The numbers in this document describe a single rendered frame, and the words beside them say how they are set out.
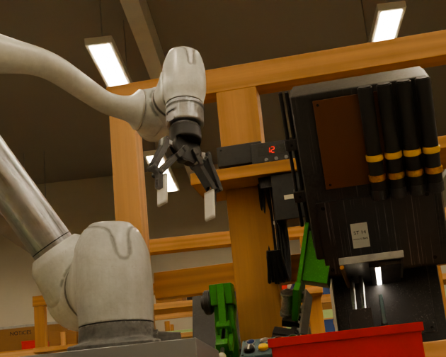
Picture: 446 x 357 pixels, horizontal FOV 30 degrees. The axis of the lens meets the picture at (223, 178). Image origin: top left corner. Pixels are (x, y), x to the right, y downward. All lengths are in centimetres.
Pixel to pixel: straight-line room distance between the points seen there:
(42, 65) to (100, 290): 52
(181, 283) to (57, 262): 101
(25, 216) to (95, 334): 37
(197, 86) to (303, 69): 96
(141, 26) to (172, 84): 585
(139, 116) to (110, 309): 57
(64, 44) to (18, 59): 690
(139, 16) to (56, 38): 129
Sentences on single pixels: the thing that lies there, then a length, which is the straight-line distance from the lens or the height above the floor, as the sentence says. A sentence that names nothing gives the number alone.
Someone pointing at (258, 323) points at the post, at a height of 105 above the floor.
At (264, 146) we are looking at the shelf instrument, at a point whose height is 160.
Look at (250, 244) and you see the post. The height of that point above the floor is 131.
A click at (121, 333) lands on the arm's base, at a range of 167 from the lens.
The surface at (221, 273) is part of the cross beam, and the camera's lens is 281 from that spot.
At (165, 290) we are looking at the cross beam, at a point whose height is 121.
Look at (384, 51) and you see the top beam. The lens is 287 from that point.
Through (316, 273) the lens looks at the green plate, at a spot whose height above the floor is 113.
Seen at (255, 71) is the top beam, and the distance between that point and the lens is 288.
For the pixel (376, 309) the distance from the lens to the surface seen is 244.
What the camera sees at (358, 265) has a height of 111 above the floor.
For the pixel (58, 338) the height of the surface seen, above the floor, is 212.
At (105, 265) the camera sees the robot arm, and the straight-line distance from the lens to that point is 169.
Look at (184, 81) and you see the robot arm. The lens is 195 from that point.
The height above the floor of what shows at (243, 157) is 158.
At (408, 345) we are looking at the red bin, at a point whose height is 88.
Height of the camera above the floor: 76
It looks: 16 degrees up
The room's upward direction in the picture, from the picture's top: 6 degrees counter-clockwise
